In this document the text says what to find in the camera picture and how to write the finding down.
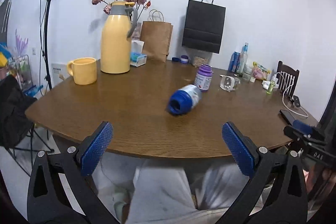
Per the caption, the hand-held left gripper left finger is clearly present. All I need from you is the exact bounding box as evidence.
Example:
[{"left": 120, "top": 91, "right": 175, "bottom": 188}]
[{"left": 27, "top": 121, "right": 121, "bottom": 224}]

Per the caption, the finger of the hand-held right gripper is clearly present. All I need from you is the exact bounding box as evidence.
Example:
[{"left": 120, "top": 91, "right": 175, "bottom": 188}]
[{"left": 283, "top": 120, "right": 327, "bottom": 147}]

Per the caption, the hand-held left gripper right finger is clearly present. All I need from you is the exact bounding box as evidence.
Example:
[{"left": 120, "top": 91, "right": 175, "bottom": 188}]
[{"left": 215, "top": 122, "right": 308, "bottom": 224}]

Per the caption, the blue-capped bottle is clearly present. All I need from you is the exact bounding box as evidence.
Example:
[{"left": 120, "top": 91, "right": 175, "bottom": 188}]
[{"left": 166, "top": 84, "right": 202, "bottom": 116}]

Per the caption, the clear glass cup lying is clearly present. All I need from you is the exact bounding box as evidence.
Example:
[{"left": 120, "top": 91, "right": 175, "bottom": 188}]
[{"left": 220, "top": 75, "right": 241, "bottom": 93}]

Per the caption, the upright drinking glass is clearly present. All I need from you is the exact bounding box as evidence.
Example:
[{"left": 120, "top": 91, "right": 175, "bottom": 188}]
[{"left": 242, "top": 64, "right": 254, "bottom": 82}]

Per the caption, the black phone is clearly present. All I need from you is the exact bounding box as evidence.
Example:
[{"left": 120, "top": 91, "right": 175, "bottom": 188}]
[{"left": 279, "top": 109, "right": 298, "bottom": 125}]

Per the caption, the small green bottle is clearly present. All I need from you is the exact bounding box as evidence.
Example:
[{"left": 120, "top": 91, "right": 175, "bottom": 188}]
[{"left": 266, "top": 74, "right": 278, "bottom": 95}]

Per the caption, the black folding chair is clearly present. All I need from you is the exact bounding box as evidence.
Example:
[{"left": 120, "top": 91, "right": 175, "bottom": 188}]
[{"left": 7, "top": 122, "right": 55, "bottom": 178}]

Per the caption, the dark wooden chair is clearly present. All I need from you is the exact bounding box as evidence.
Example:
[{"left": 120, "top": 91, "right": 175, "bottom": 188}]
[{"left": 276, "top": 61, "right": 300, "bottom": 97}]

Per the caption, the pink packet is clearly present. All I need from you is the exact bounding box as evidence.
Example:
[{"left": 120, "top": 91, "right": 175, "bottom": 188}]
[{"left": 253, "top": 68, "right": 267, "bottom": 81}]

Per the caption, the yellow green packet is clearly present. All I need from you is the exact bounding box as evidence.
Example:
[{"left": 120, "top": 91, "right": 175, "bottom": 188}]
[{"left": 252, "top": 61, "right": 272, "bottom": 74}]

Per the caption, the purple bottle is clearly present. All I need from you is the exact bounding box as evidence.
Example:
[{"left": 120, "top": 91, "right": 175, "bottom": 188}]
[{"left": 194, "top": 64, "right": 214, "bottom": 93}]

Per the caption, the yellow mug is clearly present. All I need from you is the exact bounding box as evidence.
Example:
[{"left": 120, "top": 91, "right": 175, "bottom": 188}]
[{"left": 67, "top": 57, "right": 98, "bottom": 85}]

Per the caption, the white box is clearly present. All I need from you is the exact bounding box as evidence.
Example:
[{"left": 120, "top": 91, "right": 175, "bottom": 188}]
[{"left": 51, "top": 63, "right": 70, "bottom": 89}]

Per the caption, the blue drink can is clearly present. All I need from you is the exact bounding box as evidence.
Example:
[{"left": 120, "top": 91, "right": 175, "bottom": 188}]
[{"left": 228, "top": 51, "right": 240, "bottom": 73}]

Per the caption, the clear bottle with blue cap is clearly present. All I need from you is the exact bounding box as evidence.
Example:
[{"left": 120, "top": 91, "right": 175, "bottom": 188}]
[{"left": 236, "top": 42, "right": 249, "bottom": 76}]

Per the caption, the black jacket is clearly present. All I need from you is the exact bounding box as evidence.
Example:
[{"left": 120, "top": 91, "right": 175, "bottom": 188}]
[{"left": 0, "top": 74, "right": 38, "bottom": 148}]

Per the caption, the clear container with grains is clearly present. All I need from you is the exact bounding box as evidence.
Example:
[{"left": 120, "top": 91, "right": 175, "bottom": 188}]
[{"left": 191, "top": 49, "right": 212, "bottom": 67}]

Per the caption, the tissue box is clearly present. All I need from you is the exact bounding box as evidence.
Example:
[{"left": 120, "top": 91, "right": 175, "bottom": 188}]
[{"left": 130, "top": 40, "right": 148, "bottom": 67}]

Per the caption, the yellow thermos jug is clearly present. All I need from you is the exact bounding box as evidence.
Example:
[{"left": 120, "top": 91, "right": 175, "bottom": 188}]
[{"left": 100, "top": 1, "right": 138, "bottom": 74}]

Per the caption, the brown paper bag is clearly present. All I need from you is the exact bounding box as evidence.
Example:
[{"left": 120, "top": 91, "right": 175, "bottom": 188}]
[{"left": 140, "top": 10, "right": 174, "bottom": 63}]

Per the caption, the black light stand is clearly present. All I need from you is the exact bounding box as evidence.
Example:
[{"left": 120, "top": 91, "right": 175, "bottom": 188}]
[{"left": 39, "top": 0, "right": 67, "bottom": 90}]

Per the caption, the black paper bag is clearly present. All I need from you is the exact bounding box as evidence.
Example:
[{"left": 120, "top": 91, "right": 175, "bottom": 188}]
[{"left": 182, "top": 0, "right": 226, "bottom": 54}]

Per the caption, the white charger cable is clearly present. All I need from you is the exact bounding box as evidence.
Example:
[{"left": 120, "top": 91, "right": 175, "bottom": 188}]
[{"left": 262, "top": 71, "right": 309, "bottom": 118}]

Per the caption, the wire rack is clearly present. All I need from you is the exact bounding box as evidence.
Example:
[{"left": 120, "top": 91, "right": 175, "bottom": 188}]
[{"left": 8, "top": 55, "right": 34, "bottom": 91}]

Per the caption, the purple wall sticker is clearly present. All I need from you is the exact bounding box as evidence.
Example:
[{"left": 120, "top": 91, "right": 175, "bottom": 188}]
[{"left": 13, "top": 28, "right": 29, "bottom": 56}]

